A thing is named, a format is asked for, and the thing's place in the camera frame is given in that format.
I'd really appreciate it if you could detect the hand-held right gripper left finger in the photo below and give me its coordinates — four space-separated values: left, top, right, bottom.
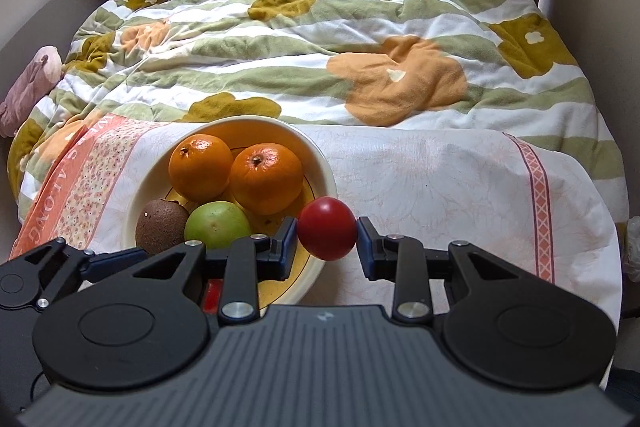
131 217 300 321

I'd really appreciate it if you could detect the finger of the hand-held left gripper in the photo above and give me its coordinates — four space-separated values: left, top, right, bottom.
20 239 151 312

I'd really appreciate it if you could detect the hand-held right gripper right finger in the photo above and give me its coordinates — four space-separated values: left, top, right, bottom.
356 217 512 324

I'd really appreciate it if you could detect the plain brown kiwi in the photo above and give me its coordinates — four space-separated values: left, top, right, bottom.
135 199 190 255

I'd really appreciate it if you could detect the large orange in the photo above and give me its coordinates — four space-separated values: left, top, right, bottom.
229 144 305 216

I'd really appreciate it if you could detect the green apple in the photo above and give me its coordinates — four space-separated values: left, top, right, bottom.
184 201 253 250

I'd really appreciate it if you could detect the yellow cartoon bowl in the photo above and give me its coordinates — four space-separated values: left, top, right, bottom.
121 115 338 305

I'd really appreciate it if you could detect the small mandarin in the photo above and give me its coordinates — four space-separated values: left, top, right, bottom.
168 134 234 202

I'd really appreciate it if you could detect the pink patterned cloth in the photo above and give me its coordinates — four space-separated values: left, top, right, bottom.
9 113 623 315

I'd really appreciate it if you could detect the pink plush toy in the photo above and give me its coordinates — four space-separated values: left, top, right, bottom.
0 46 63 138

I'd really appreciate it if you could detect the floral striped blanket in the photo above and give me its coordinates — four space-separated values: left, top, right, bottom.
7 0 630 228

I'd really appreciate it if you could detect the grey bed side panel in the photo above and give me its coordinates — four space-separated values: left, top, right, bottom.
0 0 131 72

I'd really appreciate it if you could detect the dark blue clothing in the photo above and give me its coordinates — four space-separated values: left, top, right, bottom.
605 354 640 395

